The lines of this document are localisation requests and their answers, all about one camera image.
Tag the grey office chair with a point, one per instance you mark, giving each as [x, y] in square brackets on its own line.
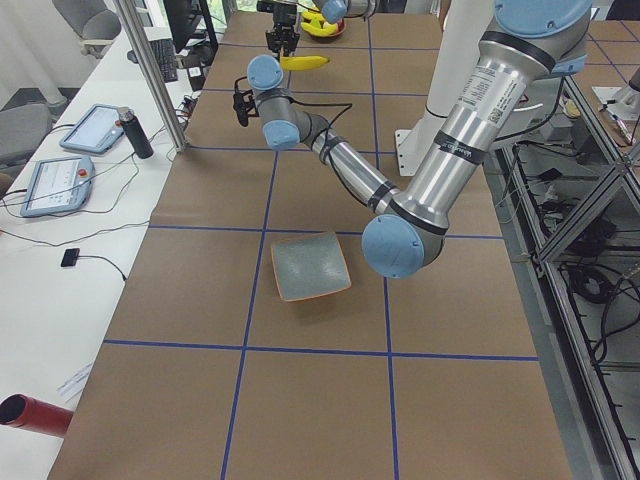
[94, 24]

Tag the grey square plate orange rim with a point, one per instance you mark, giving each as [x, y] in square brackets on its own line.
[309, 267]

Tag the lower teach pendant tablet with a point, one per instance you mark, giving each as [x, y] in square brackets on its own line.
[58, 186]

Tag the black keyboard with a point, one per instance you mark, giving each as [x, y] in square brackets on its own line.
[165, 57]

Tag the aluminium frame post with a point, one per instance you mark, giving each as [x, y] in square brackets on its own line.
[131, 23]

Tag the teach pendant tablet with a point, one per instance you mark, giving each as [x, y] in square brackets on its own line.
[96, 132]
[58, 186]

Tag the yellow banana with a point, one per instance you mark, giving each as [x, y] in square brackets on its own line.
[303, 63]
[310, 16]

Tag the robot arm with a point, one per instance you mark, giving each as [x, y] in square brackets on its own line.
[503, 46]
[333, 11]

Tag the small black puck device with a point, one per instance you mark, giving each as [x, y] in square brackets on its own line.
[70, 257]

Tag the wicker fruit basket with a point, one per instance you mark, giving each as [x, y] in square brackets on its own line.
[320, 30]

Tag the black water bottle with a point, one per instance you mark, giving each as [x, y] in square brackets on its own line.
[134, 132]

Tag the white side desk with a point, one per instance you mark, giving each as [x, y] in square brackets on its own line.
[53, 319]

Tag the black computer monitor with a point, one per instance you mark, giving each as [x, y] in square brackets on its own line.
[184, 17]

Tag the aluminium frame rack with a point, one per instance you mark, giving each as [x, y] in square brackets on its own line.
[572, 190]

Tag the brown paper table cover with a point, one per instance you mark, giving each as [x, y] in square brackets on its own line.
[206, 373]

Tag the red cylinder tube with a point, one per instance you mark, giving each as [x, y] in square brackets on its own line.
[27, 413]

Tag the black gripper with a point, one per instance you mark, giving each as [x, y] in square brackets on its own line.
[282, 21]

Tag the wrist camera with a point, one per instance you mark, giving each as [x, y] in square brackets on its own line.
[265, 6]
[244, 103]

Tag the upper teach pendant tablet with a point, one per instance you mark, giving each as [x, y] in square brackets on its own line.
[96, 132]

